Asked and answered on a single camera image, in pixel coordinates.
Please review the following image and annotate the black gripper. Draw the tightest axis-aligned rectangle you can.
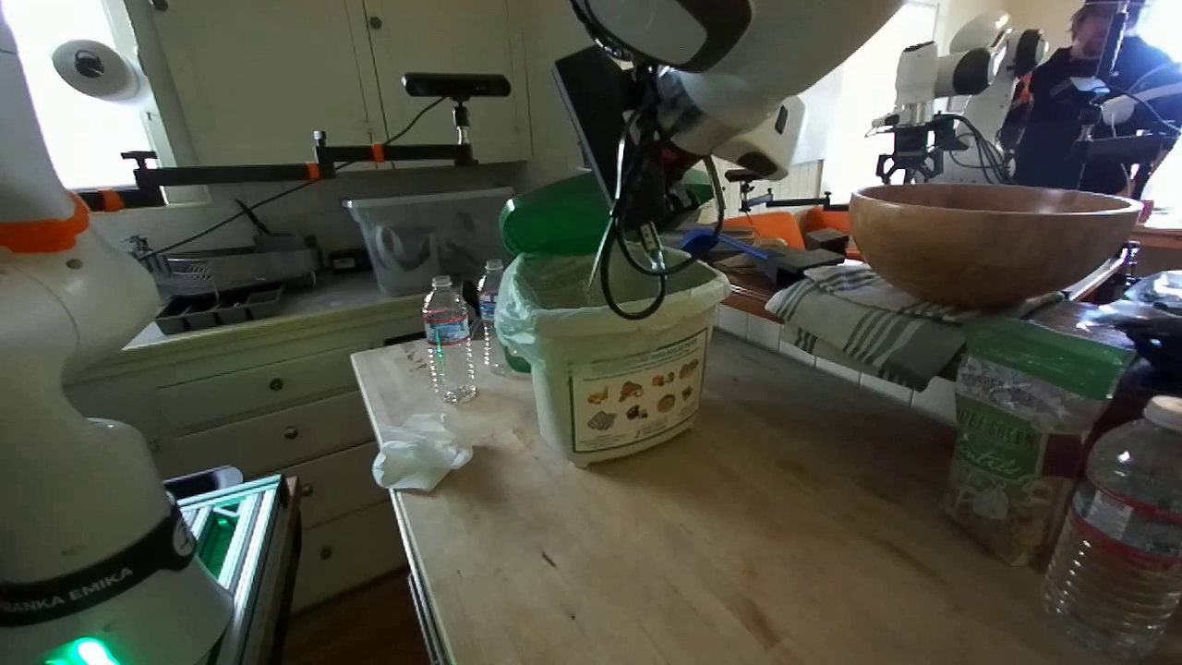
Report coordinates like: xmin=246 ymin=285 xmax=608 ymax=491
xmin=605 ymin=116 xmax=711 ymax=234

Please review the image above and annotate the green bin lid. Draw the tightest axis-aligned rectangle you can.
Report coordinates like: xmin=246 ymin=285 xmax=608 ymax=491
xmin=499 ymin=170 xmax=720 ymax=260

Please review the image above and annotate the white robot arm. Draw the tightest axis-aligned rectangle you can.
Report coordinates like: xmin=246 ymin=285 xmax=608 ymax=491
xmin=0 ymin=0 xmax=903 ymax=665

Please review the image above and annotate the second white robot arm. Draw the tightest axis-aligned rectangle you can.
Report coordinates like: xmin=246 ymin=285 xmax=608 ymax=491
xmin=873 ymin=11 xmax=1048 ymax=185

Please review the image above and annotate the translucent bin liner bag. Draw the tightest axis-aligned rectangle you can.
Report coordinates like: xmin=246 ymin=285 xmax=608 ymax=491
xmin=495 ymin=256 xmax=730 ymax=367

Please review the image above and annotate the white compost bin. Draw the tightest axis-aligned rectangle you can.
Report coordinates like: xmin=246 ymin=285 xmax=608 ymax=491
xmin=522 ymin=251 xmax=730 ymax=469

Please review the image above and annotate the clear water bottle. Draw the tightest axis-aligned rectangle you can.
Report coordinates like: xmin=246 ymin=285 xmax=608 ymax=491
xmin=478 ymin=260 xmax=505 ymax=374
xmin=1042 ymin=394 xmax=1182 ymax=658
xmin=421 ymin=275 xmax=478 ymax=406

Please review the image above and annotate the striped dish towel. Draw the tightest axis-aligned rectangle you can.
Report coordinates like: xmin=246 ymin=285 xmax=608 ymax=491
xmin=764 ymin=261 xmax=974 ymax=390

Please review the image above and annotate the clear plastic storage tub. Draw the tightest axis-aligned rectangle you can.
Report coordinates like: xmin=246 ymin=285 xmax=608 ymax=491
xmin=349 ymin=188 xmax=509 ymax=294

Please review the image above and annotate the large wooden bowl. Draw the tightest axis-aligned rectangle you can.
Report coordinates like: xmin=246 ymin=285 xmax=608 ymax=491
xmin=850 ymin=185 xmax=1143 ymax=309

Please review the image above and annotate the crumpled white paper towel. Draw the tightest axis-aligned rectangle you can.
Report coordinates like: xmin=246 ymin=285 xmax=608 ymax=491
xmin=370 ymin=415 xmax=472 ymax=494

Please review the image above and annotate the green food package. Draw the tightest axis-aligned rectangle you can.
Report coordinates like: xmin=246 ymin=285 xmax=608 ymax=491
xmin=945 ymin=317 xmax=1132 ymax=567

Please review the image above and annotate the white drawer cabinet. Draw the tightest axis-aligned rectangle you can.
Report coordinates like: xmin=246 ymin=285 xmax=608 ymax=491
xmin=68 ymin=301 xmax=421 ymax=611

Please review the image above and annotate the person in dark jacket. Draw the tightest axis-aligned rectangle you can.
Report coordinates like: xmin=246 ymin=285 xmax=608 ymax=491
xmin=1001 ymin=0 xmax=1182 ymax=197

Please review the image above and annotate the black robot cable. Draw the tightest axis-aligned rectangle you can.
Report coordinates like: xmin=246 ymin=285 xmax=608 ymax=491
xmin=594 ymin=71 xmax=730 ymax=325

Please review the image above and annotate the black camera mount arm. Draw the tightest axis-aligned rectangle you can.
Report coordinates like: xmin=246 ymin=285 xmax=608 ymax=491
xmin=77 ymin=101 xmax=472 ymax=211

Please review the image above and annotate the black stereo camera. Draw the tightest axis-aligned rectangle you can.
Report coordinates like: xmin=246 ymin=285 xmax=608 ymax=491
xmin=403 ymin=73 xmax=509 ymax=101

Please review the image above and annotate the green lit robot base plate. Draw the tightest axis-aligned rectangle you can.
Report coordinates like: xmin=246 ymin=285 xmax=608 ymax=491
xmin=168 ymin=472 xmax=301 ymax=665

